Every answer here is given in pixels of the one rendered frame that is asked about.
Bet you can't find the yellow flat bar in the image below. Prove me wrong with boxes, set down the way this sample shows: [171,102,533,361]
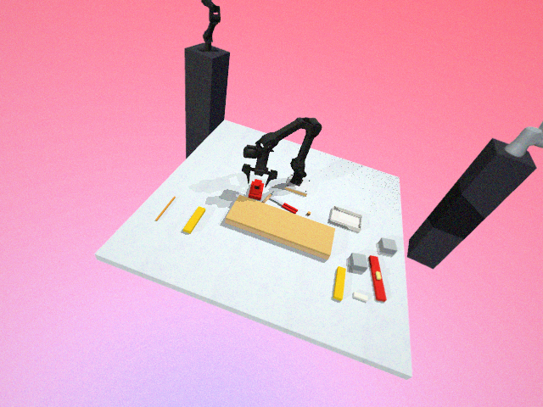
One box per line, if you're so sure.
[333,266,346,301]
[183,206,205,234]

